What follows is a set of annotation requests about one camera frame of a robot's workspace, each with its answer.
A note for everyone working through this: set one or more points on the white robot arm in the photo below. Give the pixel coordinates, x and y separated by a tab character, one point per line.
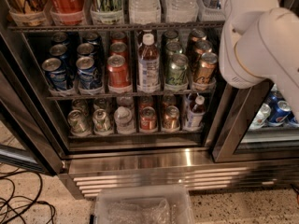
260	40

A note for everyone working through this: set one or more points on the red can bottom shelf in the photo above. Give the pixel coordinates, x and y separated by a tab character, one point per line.
148	119

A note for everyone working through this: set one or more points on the red can shelf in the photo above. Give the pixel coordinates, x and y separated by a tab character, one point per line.
119	80
148	119

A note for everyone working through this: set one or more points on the copper can bottom shelf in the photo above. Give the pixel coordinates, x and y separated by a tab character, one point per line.
170	121

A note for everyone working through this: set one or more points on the clear bottle bottom shelf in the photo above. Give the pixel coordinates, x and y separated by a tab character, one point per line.
124	120

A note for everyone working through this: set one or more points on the green can middle shelf front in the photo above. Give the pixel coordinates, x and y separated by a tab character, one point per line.
176	73

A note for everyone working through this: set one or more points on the red can middle shelf front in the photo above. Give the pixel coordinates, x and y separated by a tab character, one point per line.
119	80

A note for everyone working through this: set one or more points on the small tea bottle bottom shelf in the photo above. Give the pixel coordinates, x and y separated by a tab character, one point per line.
195	112

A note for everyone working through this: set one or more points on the stainless steel fridge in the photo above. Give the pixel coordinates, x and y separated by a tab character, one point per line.
96	162

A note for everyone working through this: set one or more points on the gold can middle shelf front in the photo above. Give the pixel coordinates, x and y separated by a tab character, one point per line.
204	70

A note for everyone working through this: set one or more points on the gold can shelf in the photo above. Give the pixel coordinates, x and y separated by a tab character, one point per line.
204	70
27	12

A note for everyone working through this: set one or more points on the blue pepsi can front right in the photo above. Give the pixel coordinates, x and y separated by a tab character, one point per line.
89	76

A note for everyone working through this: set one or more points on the blue pepsi can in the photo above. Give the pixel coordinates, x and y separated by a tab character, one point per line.
56	74
89	76

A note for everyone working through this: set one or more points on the green can bottom far left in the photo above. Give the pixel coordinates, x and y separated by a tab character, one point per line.
79	126

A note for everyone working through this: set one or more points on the green striped can top shelf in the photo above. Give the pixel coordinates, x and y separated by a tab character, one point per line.
107	11

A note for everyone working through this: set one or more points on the blue pepsi can front left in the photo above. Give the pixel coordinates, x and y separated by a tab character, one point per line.
56	74

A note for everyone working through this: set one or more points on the white can right compartment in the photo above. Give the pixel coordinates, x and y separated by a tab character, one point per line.
260	118

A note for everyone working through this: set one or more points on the open fridge door left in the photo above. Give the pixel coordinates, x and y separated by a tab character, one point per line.
25	114

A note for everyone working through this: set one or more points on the blue pepsi can right compartment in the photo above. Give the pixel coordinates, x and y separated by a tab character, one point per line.
280	111

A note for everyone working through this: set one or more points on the gold can top shelf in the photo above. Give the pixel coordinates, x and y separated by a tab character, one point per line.
27	12

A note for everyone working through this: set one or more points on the brown tea bottle white cap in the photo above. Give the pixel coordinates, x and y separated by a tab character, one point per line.
148	64

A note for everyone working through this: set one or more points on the clear water bottle left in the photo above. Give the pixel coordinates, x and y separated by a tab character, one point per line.
144	11

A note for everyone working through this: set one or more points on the clear water bottle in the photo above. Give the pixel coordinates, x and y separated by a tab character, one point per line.
180	10
144	11

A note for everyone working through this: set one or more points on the clear plastic bin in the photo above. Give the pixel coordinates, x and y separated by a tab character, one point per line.
163	204

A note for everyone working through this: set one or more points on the clear water bottle right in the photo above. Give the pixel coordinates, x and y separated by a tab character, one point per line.
180	10

